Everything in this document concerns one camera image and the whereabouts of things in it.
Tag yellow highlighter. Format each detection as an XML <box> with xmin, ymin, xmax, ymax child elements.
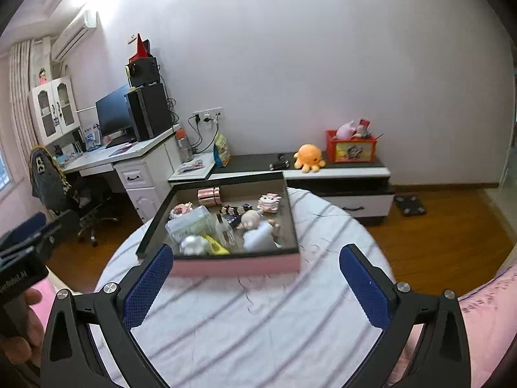
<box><xmin>204</xmin><ymin>234</ymin><xmax>231</xmax><ymax>255</ymax></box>

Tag black monitor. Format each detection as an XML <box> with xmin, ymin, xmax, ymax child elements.
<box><xmin>96</xmin><ymin>85</ymin><xmax>136</xmax><ymax>138</ymax></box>

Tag black box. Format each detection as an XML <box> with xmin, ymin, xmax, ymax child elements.
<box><xmin>128</xmin><ymin>57</ymin><xmax>160</xmax><ymax>89</ymax></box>

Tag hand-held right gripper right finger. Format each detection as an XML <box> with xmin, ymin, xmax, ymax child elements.
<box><xmin>339</xmin><ymin>244</ymin><xmax>474</xmax><ymax>388</ymax></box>

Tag black computer tower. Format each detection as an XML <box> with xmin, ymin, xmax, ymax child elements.
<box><xmin>124</xmin><ymin>83</ymin><xmax>174</xmax><ymax>141</ymax></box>

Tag pink blanket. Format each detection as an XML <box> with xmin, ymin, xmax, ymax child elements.
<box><xmin>456</xmin><ymin>263</ymin><xmax>517</xmax><ymax>388</ymax></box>

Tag blue yellow snack bag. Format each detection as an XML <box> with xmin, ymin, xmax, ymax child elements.
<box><xmin>213</xmin><ymin>133</ymin><xmax>232</xmax><ymax>167</ymax></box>

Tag clear plastic box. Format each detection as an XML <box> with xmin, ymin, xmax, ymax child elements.
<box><xmin>165</xmin><ymin>206</ymin><xmax>215</xmax><ymax>244</ymax></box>

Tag black bathroom scale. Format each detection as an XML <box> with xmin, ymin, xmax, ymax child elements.
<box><xmin>394</xmin><ymin>195</ymin><xmax>427</xmax><ymax>217</ymax></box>

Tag black office chair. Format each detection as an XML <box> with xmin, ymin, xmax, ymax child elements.
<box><xmin>29</xmin><ymin>145</ymin><xmax>120</xmax><ymax>248</ymax></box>

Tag red toy crate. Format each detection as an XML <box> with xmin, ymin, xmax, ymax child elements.
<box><xmin>325</xmin><ymin>129</ymin><xmax>378</xmax><ymax>163</ymax></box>

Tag pink storage box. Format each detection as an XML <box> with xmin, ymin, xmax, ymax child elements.
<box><xmin>136</xmin><ymin>172</ymin><xmax>301</xmax><ymax>277</ymax></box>

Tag pale blue white bottle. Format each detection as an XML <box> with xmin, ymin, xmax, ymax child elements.
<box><xmin>242</xmin><ymin>223</ymin><xmax>280</xmax><ymax>251</ymax></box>

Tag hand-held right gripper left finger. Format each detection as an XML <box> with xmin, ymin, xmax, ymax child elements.
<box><xmin>40</xmin><ymin>244</ymin><xmax>174</xmax><ymax>388</ymax></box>

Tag white wall sockets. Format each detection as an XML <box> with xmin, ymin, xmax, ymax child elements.
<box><xmin>193</xmin><ymin>107</ymin><xmax>224</xmax><ymax>124</ymax></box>

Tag white wall cabinet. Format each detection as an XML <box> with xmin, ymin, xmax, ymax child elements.
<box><xmin>27</xmin><ymin>77</ymin><xmax>80</xmax><ymax>146</ymax></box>

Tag white plug adapter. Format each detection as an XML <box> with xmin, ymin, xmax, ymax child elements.
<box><xmin>180</xmin><ymin>235</ymin><xmax>209</xmax><ymax>256</ymax></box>

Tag small doll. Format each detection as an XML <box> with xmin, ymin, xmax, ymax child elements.
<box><xmin>241</xmin><ymin>210</ymin><xmax>280</xmax><ymax>232</ymax></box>

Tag low black-topped cabinet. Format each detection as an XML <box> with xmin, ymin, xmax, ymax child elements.
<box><xmin>210</xmin><ymin>154</ymin><xmax>395</xmax><ymax>227</ymax></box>

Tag orange octopus plush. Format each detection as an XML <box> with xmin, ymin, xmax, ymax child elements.
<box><xmin>293</xmin><ymin>143</ymin><xmax>326</xmax><ymax>174</ymax></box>

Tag rose gold roll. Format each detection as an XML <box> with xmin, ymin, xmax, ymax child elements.
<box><xmin>197</xmin><ymin>187</ymin><xmax>222</xmax><ymax>205</ymax></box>

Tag bottle with orange cap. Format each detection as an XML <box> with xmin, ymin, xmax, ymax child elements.
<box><xmin>178</xmin><ymin>127</ymin><xmax>194</xmax><ymax>162</ymax></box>

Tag clear glass bottle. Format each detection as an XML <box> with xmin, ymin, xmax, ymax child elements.
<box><xmin>218</xmin><ymin>220</ymin><xmax>237</xmax><ymax>250</ymax></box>

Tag person's left hand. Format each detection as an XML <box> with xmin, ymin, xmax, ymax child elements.
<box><xmin>0</xmin><ymin>290</ymin><xmax>46</xmax><ymax>367</ymax></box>

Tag pale curtain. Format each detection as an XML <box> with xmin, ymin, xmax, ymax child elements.
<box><xmin>0</xmin><ymin>36</ymin><xmax>53</xmax><ymax>195</ymax></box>

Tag black power cable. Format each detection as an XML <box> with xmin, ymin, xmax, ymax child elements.
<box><xmin>188</xmin><ymin>115</ymin><xmax>221</xmax><ymax>154</ymax></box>

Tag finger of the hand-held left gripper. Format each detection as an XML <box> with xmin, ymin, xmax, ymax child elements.
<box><xmin>0</xmin><ymin>212</ymin><xmax>47</xmax><ymax>249</ymax></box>
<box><xmin>34</xmin><ymin>210</ymin><xmax>79</xmax><ymax>261</ymax></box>

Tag red triangular flag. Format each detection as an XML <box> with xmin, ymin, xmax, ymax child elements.
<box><xmin>130</xmin><ymin>33</ymin><xmax>151</xmax><ymax>63</ymax></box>

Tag white air conditioner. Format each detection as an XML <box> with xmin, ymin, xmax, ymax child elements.
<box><xmin>52</xmin><ymin>10</ymin><xmax>98</xmax><ymax>62</ymax></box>

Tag white desk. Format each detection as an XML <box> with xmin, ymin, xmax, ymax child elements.
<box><xmin>60</xmin><ymin>123</ymin><xmax>182</xmax><ymax>225</ymax></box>

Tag pink white cat toy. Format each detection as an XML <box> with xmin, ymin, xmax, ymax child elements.
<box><xmin>258</xmin><ymin>194</ymin><xmax>282</xmax><ymax>213</ymax></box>

